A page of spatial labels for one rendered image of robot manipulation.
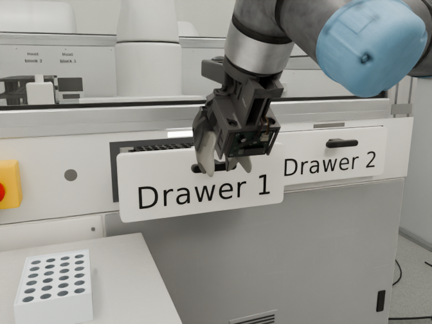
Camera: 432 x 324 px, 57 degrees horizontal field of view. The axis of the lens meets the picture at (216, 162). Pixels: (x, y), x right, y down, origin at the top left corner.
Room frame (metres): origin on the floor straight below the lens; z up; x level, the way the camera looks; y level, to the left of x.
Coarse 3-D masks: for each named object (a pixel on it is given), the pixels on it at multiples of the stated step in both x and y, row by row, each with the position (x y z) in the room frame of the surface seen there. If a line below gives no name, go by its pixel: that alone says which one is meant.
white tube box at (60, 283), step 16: (32, 256) 0.51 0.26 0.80; (48, 256) 0.52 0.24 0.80; (64, 256) 0.52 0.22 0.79; (80, 256) 0.53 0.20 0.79; (32, 272) 0.48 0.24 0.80; (48, 272) 0.48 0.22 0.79; (64, 272) 0.49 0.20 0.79; (80, 272) 0.48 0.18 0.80; (32, 288) 0.44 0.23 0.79; (48, 288) 0.45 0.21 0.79; (64, 288) 0.44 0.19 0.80; (80, 288) 0.44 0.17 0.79; (16, 304) 0.40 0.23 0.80; (32, 304) 0.40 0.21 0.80; (48, 304) 0.41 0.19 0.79; (64, 304) 0.41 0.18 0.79; (80, 304) 0.42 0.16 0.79; (16, 320) 0.40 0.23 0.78; (32, 320) 0.40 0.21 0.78; (48, 320) 0.41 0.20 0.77; (64, 320) 0.41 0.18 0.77; (80, 320) 0.42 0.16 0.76
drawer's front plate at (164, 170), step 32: (128, 160) 0.59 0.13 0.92; (160, 160) 0.61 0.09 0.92; (192, 160) 0.63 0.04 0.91; (224, 160) 0.65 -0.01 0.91; (256, 160) 0.67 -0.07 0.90; (128, 192) 0.59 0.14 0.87; (160, 192) 0.61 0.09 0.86; (192, 192) 0.63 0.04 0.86; (224, 192) 0.65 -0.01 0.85; (256, 192) 0.67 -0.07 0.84
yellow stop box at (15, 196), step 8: (8, 160) 0.63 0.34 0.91; (16, 160) 0.63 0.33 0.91; (0, 168) 0.59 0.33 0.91; (8, 168) 0.60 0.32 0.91; (16, 168) 0.61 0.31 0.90; (0, 176) 0.59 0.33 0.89; (8, 176) 0.60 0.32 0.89; (16, 176) 0.60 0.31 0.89; (8, 184) 0.60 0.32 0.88; (16, 184) 0.60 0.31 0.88; (8, 192) 0.60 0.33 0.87; (16, 192) 0.60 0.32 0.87; (8, 200) 0.60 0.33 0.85; (16, 200) 0.60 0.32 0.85; (0, 208) 0.59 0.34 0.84; (8, 208) 0.60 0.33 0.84
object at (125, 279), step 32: (0, 256) 0.59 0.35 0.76; (96, 256) 0.59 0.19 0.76; (128, 256) 0.59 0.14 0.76; (0, 288) 0.50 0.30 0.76; (96, 288) 0.50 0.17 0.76; (128, 288) 0.50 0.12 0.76; (160, 288) 0.50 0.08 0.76; (0, 320) 0.42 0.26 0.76; (96, 320) 0.42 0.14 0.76; (128, 320) 0.42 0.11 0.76; (160, 320) 0.42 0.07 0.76
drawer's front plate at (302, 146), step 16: (352, 128) 0.87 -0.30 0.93; (368, 128) 0.87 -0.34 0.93; (384, 128) 0.88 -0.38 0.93; (288, 144) 0.80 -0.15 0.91; (304, 144) 0.81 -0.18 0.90; (320, 144) 0.82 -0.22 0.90; (368, 144) 0.87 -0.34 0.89; (384, 144) 0.88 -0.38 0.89; (304, 160) 0.81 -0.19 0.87; (320, 160) 0.82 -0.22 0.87; (368, 160) 0.87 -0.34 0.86; (288, 176) 0.80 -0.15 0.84; (304, 176) 0.81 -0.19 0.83; (320, 176) 0.83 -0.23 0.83; (336, 176) 0.84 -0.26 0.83; (352, 176) 0.85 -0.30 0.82
